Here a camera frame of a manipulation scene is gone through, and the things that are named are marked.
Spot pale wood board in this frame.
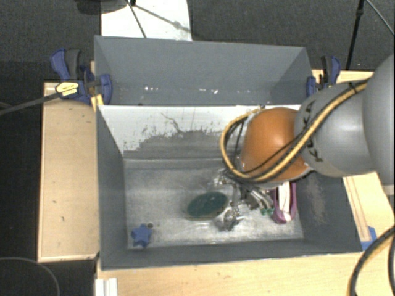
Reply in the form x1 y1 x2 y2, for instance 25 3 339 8
36 81 101 263

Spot dark green round sponge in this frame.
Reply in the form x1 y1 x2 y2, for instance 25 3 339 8
186 191 230 221

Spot grey metal bin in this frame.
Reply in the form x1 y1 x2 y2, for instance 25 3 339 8
93 35 364 269

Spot blue star toy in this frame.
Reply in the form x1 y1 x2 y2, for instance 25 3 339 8
130 223 154 248

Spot purple and white packet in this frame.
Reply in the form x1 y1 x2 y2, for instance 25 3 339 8
270 181 299 225

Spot clear crumpled plastic thing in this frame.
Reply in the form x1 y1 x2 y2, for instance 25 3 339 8
212 208 247 232

